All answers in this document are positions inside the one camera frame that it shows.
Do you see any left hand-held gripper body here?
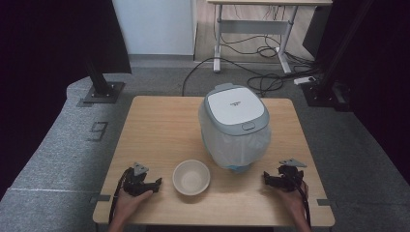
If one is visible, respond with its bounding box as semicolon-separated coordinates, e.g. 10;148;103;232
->
123;161;154;198

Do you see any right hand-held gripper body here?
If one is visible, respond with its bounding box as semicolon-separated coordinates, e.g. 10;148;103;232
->
276;158;308;193

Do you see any grey lidded trash can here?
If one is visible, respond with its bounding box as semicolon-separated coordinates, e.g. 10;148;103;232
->
197;82;273;174

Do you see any person's left hand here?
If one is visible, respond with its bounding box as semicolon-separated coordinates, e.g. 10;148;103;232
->
112;188;155;224

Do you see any person's right hand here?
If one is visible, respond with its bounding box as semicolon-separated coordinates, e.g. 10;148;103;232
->
276;181;310;221

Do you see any grey tape strip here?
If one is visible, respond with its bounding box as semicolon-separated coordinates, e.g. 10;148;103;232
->
89;194;112;205
316;198;338;208

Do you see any white power strip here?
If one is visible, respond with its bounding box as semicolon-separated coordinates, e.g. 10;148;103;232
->
292;75;317;86

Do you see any black curtain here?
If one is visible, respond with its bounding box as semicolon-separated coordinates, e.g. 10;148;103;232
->
0;0;132;200
313;0;410;187

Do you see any white partition panel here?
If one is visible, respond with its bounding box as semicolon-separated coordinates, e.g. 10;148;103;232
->
111;0;198;56

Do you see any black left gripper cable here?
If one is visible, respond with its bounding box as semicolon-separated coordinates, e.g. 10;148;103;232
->
108;166;133;225

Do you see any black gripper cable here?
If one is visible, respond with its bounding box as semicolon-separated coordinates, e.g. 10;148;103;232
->
289;175;312;227
108;166;133;225

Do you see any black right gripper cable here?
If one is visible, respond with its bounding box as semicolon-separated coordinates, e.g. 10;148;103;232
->
289;175;312;227

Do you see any black stand with base plate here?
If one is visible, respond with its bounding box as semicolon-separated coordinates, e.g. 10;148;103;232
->
300;0;376;112
76;57;127;108

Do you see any long black floor cable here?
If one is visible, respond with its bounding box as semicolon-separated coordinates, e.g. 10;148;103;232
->
181;56;285;98

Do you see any tangle of black cables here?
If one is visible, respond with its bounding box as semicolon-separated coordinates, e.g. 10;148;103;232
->
214;4;325;95

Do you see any white metal frame desk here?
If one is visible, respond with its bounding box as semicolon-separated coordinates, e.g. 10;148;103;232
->
206;0;334;74

